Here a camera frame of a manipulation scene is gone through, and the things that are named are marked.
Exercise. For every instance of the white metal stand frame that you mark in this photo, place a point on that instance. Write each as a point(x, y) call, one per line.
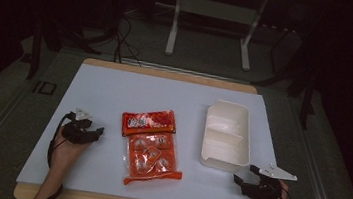
point(213, 20)

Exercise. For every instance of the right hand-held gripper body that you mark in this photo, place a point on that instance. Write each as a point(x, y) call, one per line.
point(265, 188)

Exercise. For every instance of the black stand legs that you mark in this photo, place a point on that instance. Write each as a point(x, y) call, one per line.
point(67, 35)

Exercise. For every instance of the white table mat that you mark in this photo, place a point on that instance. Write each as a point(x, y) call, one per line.
point(107, 98)

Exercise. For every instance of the black floor bracket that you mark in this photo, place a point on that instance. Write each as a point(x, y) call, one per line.
point(45, 87)

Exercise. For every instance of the black tripod stand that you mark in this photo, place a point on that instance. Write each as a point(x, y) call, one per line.
point(298, 73)

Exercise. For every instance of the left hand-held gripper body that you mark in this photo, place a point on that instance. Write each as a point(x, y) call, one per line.
point(75, 133)

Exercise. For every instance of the white divided plastic box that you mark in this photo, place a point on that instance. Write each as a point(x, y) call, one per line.
point(227, 135)

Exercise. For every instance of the orange snack bag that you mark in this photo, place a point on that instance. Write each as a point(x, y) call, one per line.
point(151, 147)

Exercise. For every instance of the person's left hand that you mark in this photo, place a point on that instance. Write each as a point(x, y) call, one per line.
point(68, 151)

